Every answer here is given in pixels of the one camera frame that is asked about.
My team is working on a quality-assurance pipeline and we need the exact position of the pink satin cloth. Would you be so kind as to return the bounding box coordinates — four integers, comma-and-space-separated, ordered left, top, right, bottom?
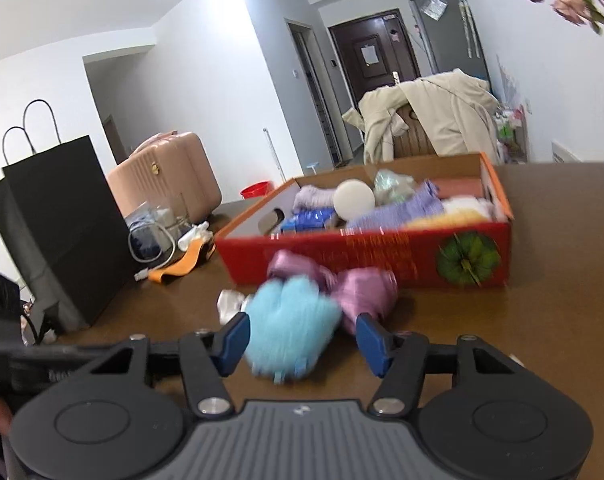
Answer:
267, 250, 398, 335

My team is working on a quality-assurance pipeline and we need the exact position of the light blue fluffy glove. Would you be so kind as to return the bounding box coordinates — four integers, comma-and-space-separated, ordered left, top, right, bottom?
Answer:
244, 275, 342, 384

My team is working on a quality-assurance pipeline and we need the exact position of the yellow fluffy cloth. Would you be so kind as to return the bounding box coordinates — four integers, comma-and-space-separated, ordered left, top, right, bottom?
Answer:
404, 196, 494, 230

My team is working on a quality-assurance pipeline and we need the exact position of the purple checked cloth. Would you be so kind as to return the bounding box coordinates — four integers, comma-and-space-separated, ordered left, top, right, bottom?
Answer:
345, 180, 444, 232

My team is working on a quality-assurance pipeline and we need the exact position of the white foam ball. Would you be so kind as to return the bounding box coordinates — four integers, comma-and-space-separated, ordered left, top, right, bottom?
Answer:
332, 179, 375, 221

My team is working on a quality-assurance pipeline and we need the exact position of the blue tissue pack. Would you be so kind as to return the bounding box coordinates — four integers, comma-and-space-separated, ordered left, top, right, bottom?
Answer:
279, 208, 339, 233

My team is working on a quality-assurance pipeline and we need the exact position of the iridescent plastic wrap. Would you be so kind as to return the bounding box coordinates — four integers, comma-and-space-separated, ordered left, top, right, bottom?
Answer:
373, 169, 417, 207

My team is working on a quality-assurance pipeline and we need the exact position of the lilac knitted sock roll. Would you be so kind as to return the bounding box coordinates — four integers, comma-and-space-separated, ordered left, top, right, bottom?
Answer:
292, 185, 335, 214

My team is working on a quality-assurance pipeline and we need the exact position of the crumpled white tissue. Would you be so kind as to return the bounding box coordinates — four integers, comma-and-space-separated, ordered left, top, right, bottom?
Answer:
217, 289, 253, 325

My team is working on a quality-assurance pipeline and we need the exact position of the white spray bottle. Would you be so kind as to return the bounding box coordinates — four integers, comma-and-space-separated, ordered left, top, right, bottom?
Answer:
177, 221, 213, 252

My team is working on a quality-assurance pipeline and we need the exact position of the orange red cardboard box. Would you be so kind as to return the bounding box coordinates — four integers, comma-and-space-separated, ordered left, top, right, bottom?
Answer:
215, 153, 512, 288

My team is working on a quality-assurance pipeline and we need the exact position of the clear glass jar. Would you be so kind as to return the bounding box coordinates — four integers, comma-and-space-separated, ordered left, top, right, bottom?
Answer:
125, 202, 191, 261

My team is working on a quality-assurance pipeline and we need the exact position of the black paper bag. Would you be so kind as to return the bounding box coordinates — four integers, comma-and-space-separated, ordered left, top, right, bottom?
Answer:
0, 136, 139, 333

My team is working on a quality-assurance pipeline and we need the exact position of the red plastic bucket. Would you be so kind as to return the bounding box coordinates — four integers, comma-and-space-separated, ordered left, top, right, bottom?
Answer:
240, 181, 275, 200

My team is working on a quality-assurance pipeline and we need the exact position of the pink hard suitcase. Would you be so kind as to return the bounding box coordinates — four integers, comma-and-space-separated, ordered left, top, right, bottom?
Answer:
106, 131, 221, 222

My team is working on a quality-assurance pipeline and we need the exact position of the white mop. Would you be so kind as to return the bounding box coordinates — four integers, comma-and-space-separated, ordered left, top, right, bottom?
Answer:
263, 128, 287, 183

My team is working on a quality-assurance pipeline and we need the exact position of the dark wooden chair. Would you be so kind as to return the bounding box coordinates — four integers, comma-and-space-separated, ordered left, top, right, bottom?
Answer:
392, 104, 436, 158

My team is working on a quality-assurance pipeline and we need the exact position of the cream jacket on chair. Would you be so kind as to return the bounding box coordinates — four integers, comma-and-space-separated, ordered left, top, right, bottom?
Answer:
342, 68, 500, 165

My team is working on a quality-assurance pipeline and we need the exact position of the dark brown entrance door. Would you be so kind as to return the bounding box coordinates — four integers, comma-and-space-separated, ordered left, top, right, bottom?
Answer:
329, 9, 421, 105

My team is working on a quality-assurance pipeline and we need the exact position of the grey refrigerator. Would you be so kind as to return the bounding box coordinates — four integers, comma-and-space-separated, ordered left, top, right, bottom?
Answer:
409, 0, 490, 81

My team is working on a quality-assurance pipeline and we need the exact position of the orange black strap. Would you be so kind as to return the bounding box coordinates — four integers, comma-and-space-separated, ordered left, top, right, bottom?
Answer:
146, 237, 217, 285

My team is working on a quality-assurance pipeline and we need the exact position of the white charging cable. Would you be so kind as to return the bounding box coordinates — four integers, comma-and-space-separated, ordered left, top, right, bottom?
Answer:
127, 219, 178, 282

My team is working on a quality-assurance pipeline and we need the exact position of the white panel against wall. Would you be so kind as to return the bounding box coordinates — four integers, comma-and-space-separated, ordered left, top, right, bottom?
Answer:
552, 141, 581, 164

